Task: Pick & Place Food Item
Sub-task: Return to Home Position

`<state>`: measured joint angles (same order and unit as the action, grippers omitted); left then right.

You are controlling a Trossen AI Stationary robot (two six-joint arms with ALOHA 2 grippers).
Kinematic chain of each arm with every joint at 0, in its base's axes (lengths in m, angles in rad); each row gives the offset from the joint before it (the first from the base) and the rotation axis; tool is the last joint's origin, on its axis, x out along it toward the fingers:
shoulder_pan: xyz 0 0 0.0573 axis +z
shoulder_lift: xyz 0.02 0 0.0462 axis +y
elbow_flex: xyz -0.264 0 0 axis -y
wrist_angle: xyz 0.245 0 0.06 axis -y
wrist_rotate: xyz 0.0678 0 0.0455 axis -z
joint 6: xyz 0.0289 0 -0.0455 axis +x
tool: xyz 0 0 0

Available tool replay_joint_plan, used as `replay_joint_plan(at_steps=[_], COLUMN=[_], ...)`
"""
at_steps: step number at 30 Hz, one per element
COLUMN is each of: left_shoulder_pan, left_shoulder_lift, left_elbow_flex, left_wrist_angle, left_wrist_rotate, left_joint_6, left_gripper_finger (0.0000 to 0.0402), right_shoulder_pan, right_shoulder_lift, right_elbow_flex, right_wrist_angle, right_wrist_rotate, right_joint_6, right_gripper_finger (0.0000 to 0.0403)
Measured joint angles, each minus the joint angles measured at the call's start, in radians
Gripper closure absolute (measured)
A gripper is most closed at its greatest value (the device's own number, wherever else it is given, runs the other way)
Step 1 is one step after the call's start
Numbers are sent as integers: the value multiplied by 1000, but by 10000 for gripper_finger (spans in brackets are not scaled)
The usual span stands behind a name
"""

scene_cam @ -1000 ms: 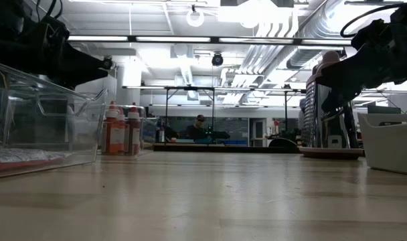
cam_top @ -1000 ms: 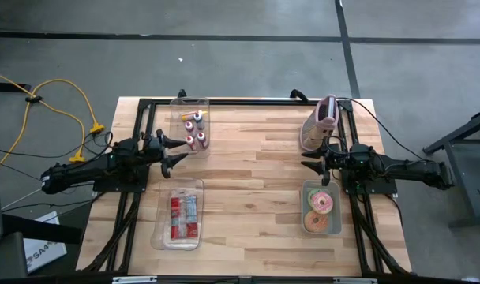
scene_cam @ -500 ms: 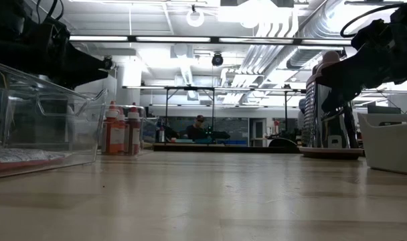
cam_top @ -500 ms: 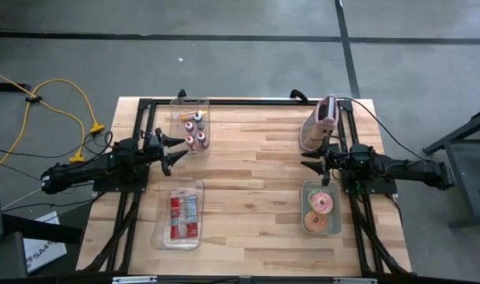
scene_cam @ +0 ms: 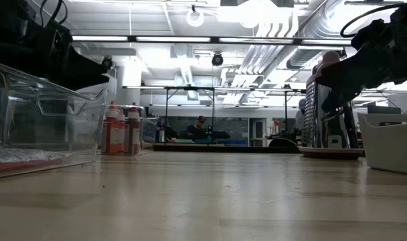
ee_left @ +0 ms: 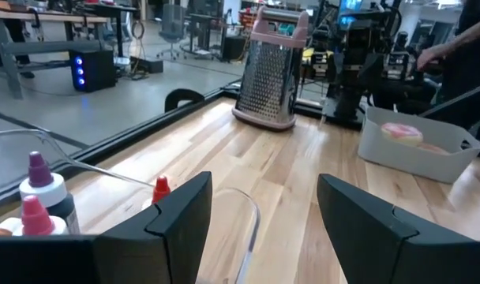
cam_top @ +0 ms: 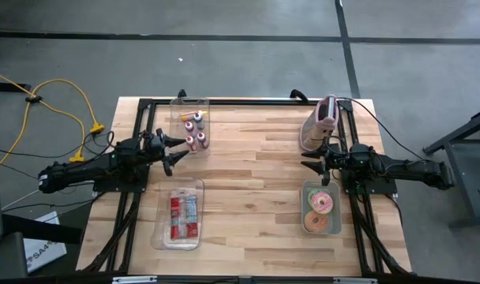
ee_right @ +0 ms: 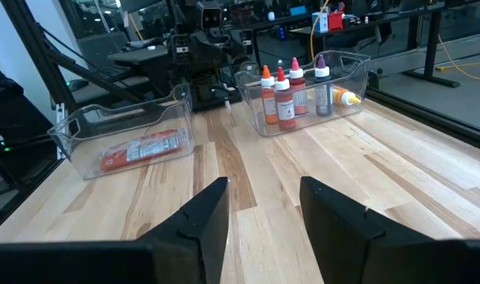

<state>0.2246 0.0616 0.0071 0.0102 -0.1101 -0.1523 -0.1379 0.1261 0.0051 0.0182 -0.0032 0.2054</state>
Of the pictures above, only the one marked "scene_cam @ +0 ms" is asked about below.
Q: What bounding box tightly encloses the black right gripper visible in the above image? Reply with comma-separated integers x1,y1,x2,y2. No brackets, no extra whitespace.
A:
316,19,405,113

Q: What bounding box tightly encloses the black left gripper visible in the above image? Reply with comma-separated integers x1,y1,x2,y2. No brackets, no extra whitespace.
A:
37,19,110,91

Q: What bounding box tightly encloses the red colouring bottle pink cap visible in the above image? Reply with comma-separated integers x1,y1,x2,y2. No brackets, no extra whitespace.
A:
102,100,120,155

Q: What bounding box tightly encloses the red packet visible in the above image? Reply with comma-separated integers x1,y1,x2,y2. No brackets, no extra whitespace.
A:
0,148,70,173

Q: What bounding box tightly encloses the clear plastic bin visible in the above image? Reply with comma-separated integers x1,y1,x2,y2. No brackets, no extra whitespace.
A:
101,104,157,157
0,56,109,180

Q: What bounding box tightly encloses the white plastic bin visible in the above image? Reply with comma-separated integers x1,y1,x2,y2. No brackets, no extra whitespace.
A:
356,111,407,177

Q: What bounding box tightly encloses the black overhead light beam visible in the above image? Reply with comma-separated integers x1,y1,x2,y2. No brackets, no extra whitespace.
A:
71,34,353,46

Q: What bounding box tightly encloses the silver ventilation duct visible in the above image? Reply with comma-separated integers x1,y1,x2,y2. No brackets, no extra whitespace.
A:
285,0,361,71

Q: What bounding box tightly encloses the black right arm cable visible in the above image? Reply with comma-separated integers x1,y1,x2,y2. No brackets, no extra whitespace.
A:
339,2,405,38

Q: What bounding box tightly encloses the black curved bracket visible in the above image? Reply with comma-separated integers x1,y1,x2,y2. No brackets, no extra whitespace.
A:
268,137,301,154

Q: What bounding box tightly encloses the black background workstation frame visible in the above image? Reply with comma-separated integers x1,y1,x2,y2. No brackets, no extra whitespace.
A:
163,86,216,145

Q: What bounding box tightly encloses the white ring lamp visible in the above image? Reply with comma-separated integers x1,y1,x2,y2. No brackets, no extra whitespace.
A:
185,8,206,28

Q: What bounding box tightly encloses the black table frame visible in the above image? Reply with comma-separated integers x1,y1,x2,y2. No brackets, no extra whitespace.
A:
152,143,301,154

